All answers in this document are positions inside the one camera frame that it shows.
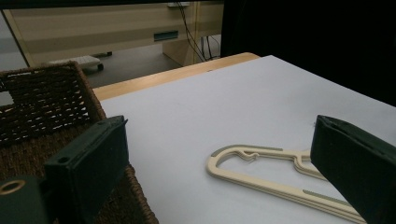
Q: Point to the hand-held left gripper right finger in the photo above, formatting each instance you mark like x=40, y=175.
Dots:
x=361, y=174

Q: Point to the white table mat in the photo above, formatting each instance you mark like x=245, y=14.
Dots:
x=218, y=109

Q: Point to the black curtain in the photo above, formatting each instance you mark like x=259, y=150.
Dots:
x=311, y=40

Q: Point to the white wheeled base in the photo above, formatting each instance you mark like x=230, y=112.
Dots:
x=82, y=60

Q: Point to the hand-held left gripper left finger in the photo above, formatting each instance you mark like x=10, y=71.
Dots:
x=90, y=165

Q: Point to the brown wicker basket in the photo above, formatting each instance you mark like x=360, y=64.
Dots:
x=46, y=102

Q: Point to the black horizontal bar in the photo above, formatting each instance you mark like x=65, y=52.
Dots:
x=77, y=3

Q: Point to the beige wooden desk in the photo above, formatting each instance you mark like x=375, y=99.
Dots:
x=93, y=28

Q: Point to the cream plastic clothes hanger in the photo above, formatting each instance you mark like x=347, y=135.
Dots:
x=264, y=187

